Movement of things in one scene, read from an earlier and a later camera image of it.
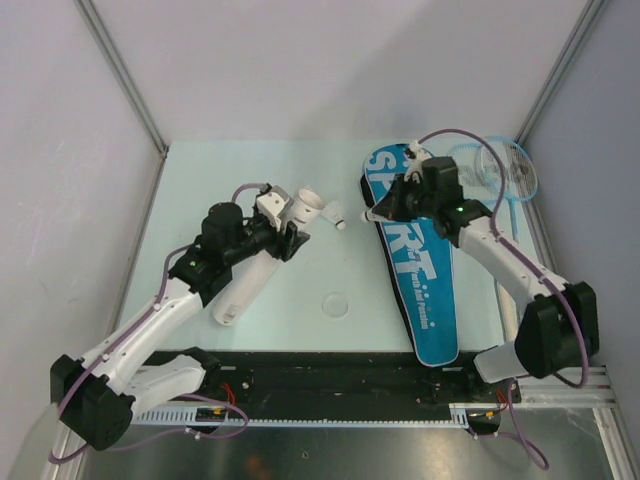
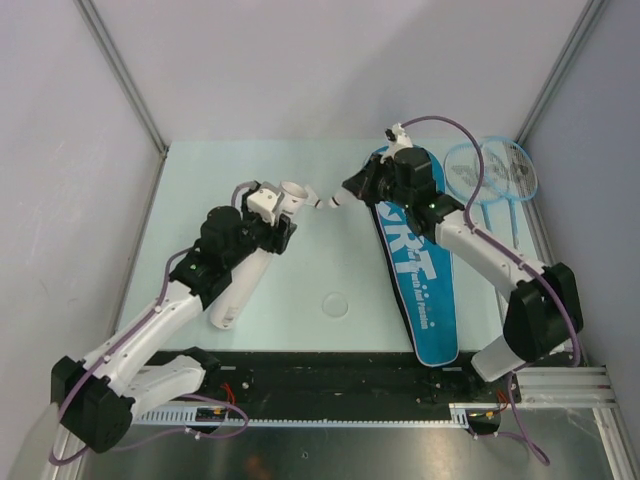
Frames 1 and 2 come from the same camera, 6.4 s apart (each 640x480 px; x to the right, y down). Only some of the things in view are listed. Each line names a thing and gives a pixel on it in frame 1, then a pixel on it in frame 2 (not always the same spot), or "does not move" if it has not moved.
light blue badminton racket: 479,166 does not move
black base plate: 337,379 does not move
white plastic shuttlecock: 368,215 → 312,199
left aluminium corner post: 114,58 does not move
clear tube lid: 335,305 does not move
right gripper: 390,206 → 362,184
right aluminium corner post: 560,73 does not move
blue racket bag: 418,262 does not move
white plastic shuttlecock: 333,212 → 340,198
